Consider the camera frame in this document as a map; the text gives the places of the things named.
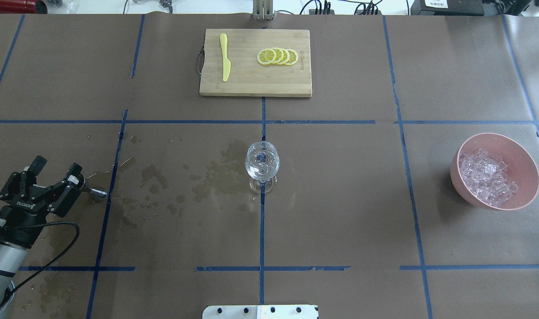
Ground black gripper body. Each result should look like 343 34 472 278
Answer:
0 156 80 218

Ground small metal jigger cup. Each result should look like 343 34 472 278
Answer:
78 175 108 202

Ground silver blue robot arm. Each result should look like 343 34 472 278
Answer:
0 156 86 315

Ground clear wine glass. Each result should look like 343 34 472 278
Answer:
245 140 281 194

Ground pile of clear ice cubes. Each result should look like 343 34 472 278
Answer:
458 148 519 208

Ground red cylinder can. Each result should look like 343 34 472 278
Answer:
0 0 48 14

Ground bamboo cutting board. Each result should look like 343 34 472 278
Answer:
200 28 313 98

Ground yellow plastic knife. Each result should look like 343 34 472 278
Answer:
219 34 232 82

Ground yellow lemon slices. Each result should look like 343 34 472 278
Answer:
256 47 299 66

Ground pink bowl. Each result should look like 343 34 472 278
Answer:
450 132 539 211

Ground black box device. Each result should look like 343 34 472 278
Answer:
410 0 485 16

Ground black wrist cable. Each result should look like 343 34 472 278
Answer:
0 221 80 311

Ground aluminium frame post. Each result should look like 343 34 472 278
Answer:
252 0 275 21

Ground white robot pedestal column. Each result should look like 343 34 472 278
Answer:
202 304 319 319

